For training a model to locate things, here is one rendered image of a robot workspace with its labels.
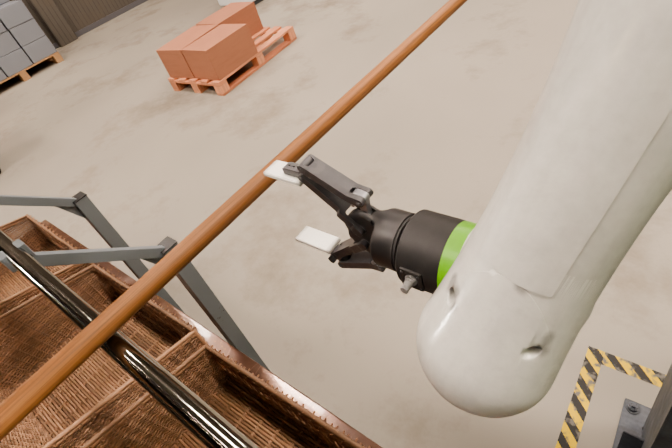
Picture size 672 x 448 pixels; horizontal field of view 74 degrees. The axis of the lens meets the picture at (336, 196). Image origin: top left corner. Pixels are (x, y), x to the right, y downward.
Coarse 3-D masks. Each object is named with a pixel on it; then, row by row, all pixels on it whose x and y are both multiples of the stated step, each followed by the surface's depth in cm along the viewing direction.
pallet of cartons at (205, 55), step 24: (216, 24) 425; (240, 24) 404; (168, 48) 407; (192, 48) 388; (216, 48) 382; (240, 48) 402; (264, 48) 425; (168, 72) 427; (192, 72) 409; (216, 72) 387
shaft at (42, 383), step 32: (416, 32) 96; (384, 64) 89; (352, 96) 83; (320, 128) 77; (288, 160) 73; (256, 192) 69; (224, 224) 65; (192, 256) 62; (160, 288) 59; (96, 320) 55; (64, 352) 52; (32, 384) 50; (0, 416) 48
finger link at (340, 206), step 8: (304, 176) 56; (304, 184) 57; (312, 184) 56; (320, 192) 56; (328, 192) 56; (328, 200) 56; (336, 200) 56; (336, 208) 56; (344, 208) 56; (344, 216) 55; (352, 224) 55; (360, 232) 55
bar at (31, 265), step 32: (96, 224) 137; (0, 256) 78; (32, 256) 80; (64, 256) 86; (96, 256) 91; (128, 256) 97; (160, 256) 103; (64, 288) 67; (192, 288) 111; (224, 320) 122; (128, 352) 54; (256, 352) 136; (160, 384) 49; (192, 416) 46
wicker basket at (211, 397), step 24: (192, 360) 104; (216, 360) 110; (192, 384) 106; (216, 384) 113; (240, 384) 113; (264, 384) 95; (144, 408) 96; (240, 408) 108; (264, 408) 107; (288, 408) 91; (120, 432) 93; (144, 432) 98; (168, 432) 104; (264, 432) 102; (288, 432) 101; (312, 432) 99; (336, 432) 84
